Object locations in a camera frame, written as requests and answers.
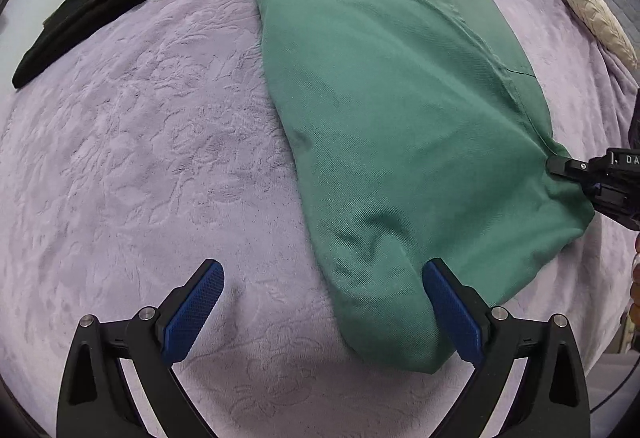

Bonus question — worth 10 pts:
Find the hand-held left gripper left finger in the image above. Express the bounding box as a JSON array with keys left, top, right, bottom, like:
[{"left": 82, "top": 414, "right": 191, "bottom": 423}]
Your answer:
[{"left": 56, "top": 259, "right": 225, "bottom": 438}]

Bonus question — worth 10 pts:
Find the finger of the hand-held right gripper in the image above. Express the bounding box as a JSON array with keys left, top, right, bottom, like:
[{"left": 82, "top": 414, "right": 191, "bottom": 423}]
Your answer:
[
  {"left": 546, "top": 155, "right": 607, "bottom": 185},
  {"left": 580, "top": 183, "right": 640, "bottom": 231}
]

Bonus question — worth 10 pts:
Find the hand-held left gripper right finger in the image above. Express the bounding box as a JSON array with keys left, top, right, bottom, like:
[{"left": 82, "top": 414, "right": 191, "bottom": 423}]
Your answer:
[{"left": 422, "top": 259, "right": 592, "bottom": 438}]

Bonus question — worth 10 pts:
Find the green button shirt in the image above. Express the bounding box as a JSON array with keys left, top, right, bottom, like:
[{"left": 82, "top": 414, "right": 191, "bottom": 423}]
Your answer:
[{"left": 249, "top": 0, "right": 598, "bottom": 375}]

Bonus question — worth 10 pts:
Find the person's right hand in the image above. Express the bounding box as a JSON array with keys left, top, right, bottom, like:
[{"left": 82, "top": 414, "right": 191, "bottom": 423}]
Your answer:
[{"left": 631, "top": 234, "right": 640, "bottom": 315}]

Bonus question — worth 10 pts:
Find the purple embossed blanket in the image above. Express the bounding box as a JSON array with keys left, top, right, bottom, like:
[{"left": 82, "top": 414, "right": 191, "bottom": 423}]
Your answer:
[{"left": 0, "top": 0, "right": 640, "bottom": 438}]

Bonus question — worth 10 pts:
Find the black garment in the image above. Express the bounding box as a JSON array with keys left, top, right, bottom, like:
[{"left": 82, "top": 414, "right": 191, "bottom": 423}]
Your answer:
[{"left": 11, "top": 0, "right": 205, "bottom": 89}]

